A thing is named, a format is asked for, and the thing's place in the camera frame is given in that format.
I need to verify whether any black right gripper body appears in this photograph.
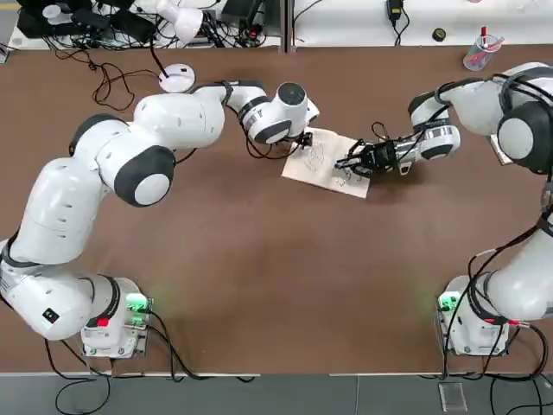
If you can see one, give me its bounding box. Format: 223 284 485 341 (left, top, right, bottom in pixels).
365 141 397 174

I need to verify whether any lined paper notebook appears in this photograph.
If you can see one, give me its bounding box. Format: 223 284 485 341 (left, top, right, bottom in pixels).
281 126 375 200

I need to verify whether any red marker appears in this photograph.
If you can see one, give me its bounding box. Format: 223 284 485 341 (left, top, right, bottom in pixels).
473 37 505 61

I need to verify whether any clear pen cup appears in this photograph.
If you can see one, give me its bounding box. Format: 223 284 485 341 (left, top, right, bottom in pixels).
463 36 505 71

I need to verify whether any white desk lamp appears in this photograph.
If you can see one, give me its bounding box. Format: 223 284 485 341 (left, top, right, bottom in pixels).
149 0 204 94

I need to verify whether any clear floor plate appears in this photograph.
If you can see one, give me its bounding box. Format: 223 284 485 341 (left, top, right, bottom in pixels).
438 380 468 412

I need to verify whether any white round disc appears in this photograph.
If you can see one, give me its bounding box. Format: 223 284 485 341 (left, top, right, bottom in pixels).
41 3 73 25

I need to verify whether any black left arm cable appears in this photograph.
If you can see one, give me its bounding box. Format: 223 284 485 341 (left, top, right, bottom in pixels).
218 80 303 162

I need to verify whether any aluminium frame post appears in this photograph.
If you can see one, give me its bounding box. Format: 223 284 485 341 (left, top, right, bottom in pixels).
279 0 299 54

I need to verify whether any black lamp cable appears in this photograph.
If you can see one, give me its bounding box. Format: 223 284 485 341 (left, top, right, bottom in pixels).
88 42 174 114

